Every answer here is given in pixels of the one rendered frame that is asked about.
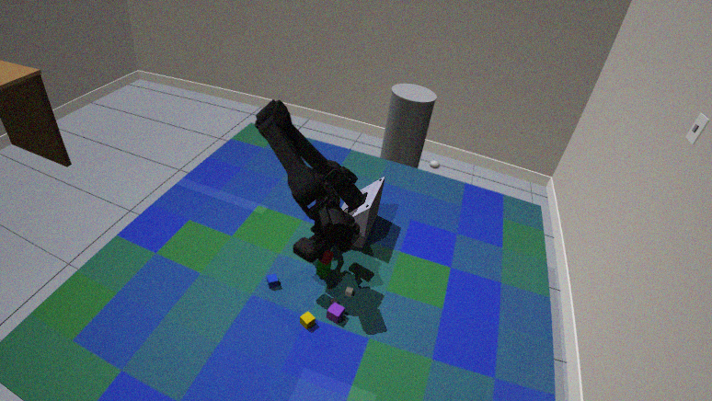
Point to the green block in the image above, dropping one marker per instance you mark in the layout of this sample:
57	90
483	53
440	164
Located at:
321	273
323	266

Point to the yellow block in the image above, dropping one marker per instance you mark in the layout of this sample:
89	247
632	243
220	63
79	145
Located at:
307	320

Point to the purple cube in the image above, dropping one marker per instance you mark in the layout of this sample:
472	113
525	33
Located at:
335	312

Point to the small blue block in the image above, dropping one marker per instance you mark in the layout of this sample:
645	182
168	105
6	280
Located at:
272	280

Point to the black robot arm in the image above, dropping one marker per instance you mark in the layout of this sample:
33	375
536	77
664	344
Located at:
326	182

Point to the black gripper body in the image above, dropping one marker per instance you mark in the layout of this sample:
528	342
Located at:
310	250

